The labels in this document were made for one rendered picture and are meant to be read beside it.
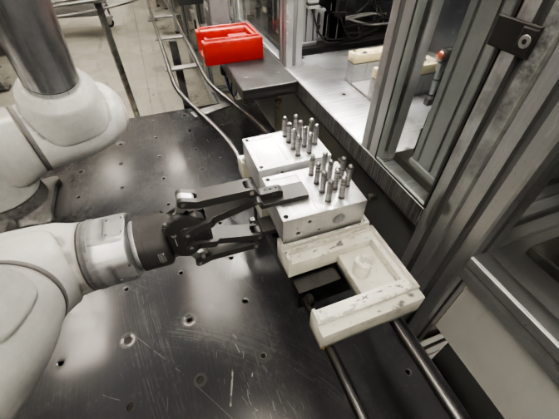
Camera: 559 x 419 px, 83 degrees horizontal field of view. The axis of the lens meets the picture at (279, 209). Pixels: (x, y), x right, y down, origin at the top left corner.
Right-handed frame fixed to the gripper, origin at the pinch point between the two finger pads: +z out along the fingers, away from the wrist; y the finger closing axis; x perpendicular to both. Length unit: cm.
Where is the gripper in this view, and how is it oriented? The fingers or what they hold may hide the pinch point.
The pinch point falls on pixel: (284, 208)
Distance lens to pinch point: 46.0
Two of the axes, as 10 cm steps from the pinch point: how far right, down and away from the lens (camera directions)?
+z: 9.5, -2.3, 2.3
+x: -3.3, -6.7, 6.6
